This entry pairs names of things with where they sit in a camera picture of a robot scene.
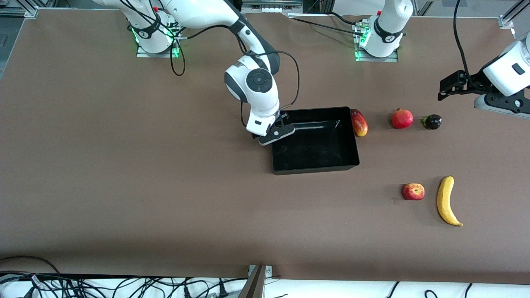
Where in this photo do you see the black plastic box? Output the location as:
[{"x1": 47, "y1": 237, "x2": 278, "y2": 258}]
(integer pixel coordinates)
[{"x1": 271, "y1": 106, "x2": 360, "y2": 175}]

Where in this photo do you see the red yellow apple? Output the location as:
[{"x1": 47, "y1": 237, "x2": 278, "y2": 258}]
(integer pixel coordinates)
[{"x1": 401, "y1": 183, "x2": 425, "y2": 201}]

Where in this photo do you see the yellow banana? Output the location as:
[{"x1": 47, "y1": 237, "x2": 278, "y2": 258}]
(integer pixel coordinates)
[{"x1": 437, "y1": 175, "x2": 464, "y2": 227}]

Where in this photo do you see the dark purple eggplant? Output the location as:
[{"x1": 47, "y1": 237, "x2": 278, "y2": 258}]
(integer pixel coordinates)
[{"x1": 421, "y1": 114, "x2": 443, "y2": 130}]

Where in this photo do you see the red pomegranate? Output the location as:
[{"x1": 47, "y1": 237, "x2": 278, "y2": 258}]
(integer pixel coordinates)
[{"x1": 391, "y1": 108, "x2": 414, "y2": 130}]

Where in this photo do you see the red yellow mango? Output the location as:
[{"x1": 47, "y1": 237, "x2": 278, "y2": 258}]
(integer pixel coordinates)
[{"x1": 350, "y1": 108, "x2": 369, "y2": 137}]

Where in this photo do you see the white power strip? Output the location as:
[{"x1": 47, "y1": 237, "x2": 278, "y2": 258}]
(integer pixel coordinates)
[{"x1": 241, "y1": 0, "x2": 303, "y2": 13}]

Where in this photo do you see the aluminium frame profile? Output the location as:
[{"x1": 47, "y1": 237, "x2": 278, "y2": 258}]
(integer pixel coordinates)
[{"x1": 498, "y1": 0, "x2": 530, "y2": 29}]

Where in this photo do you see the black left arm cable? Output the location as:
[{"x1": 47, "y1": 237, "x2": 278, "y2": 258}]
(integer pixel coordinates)
[{"x1": 453, "y1": 0, "x2": 475, "y2": 81}]

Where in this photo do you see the black cable on table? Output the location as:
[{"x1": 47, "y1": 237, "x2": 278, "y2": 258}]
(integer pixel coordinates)
[{"x1": 288, "y1": 12, "x2": 365, "y2": 36}]

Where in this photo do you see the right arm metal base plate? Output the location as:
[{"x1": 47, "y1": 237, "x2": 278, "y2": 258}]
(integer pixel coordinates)
[{"x1": 136, "y1": 10, "x2": 183, "y2": 58}]

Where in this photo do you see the grey metal camera post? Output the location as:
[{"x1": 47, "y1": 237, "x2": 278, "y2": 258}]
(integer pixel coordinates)
[{"x1": 237, "y1": 265, "x2": 274, "y2": 298}]

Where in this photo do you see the tangled black cable bundle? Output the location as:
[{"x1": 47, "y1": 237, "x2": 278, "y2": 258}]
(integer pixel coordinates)
[{"x1": 0, "y1": 256, "x2": 249, "y2": 298}]

